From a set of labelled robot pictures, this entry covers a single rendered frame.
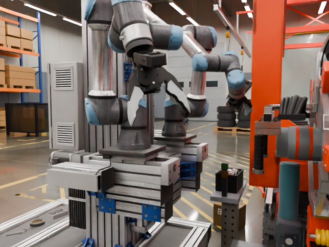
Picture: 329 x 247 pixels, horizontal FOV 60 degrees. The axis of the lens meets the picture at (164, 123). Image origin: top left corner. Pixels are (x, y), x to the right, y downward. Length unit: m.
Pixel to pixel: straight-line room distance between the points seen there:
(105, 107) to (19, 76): 11.23
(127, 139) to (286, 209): 0.79
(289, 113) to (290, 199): 0.50
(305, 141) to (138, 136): 0.67
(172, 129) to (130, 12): 1.02
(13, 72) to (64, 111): 10.63
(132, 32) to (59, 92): 0.97
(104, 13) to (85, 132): 0.67
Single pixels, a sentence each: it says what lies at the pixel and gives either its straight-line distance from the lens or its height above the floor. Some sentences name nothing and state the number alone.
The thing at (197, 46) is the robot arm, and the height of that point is 1.28.
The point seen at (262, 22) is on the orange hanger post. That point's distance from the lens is 1.80.
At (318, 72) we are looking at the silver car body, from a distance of 3.76.
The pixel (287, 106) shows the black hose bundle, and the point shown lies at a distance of 1.13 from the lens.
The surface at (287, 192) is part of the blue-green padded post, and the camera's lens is 1.45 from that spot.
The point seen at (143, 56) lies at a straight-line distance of 0.64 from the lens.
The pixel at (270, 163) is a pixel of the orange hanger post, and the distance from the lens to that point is 1.77.
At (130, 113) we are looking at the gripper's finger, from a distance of 0.65.
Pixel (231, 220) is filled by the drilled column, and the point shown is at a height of 0.24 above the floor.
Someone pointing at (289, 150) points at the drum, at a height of 0.83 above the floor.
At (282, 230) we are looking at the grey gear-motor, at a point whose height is 0.37.
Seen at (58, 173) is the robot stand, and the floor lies 0.72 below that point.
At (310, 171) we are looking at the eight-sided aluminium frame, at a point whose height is 0.69.
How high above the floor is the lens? 1.03
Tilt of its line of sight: 4 degrees down
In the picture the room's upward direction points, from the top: straight up
